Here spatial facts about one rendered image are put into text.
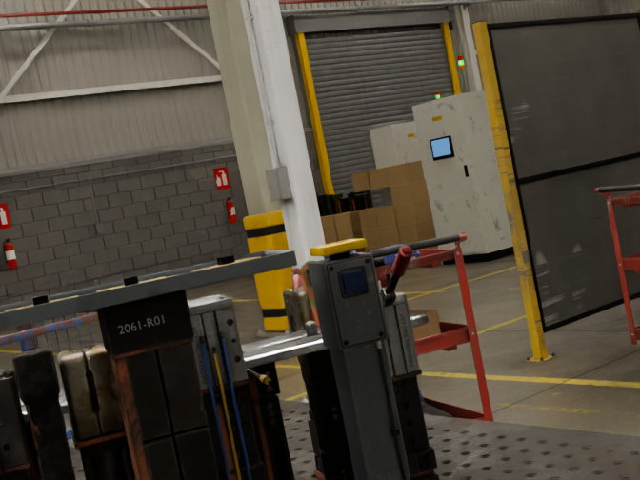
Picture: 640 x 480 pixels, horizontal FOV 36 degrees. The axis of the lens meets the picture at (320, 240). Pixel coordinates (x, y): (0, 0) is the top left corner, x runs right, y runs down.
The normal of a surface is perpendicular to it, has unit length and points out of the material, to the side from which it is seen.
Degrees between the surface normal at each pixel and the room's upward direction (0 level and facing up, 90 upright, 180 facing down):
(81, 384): 90
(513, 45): 89
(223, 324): 90
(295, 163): 90
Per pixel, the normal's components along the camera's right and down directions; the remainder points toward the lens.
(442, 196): -0.77, 0.18
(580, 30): 0.60, -0.09
